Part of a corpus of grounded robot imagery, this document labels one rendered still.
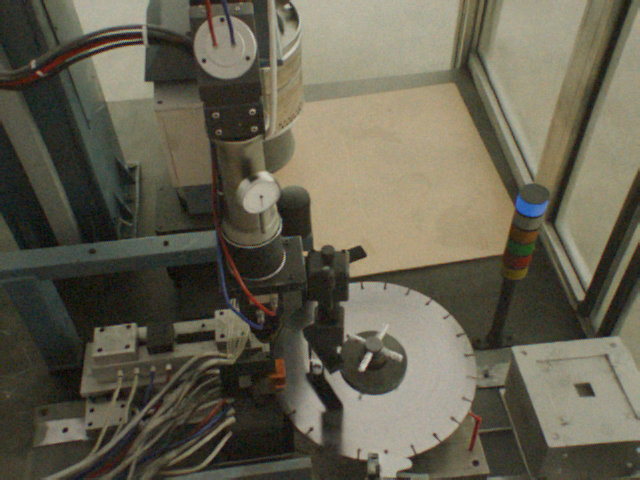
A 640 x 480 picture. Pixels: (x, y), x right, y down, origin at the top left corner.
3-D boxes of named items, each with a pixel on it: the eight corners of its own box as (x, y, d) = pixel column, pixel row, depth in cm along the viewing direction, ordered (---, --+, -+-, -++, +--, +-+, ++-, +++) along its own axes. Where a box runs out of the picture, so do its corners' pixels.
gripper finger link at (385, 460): (409, 456, 107) (413, 495, 98) (367, 453, 107) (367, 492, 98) (409, 436, 106) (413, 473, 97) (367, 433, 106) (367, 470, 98)
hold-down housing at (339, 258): (348, 324, 111) (349, 235, 96) (348, 352, 108) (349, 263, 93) (311, 324, 111) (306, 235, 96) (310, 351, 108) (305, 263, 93)
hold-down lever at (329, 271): (341, 244, 96) (320, 241, 95) (342, 276, 91) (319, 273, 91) (331, 287, 101) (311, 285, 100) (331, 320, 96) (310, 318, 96)
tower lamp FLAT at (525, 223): (536, 209, 122) (540, 196, 120) (545, 229, 119) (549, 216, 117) (508, 212, 122) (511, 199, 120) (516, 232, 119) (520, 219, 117)
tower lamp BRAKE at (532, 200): (540, 195, 120) (544, 181, 118) (549, 215, 117) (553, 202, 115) (512, 198, 120) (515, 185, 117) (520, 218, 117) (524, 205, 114)
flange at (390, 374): (366, 405, 116) (367, 397, 114) (325, 355, 122) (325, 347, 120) (421, 368, 120) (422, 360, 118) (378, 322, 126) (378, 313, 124)
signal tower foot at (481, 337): (513, 331, 148) (515, 324, 146) (518, 346, 146) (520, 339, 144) (469, 336, 148) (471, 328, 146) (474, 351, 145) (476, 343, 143)
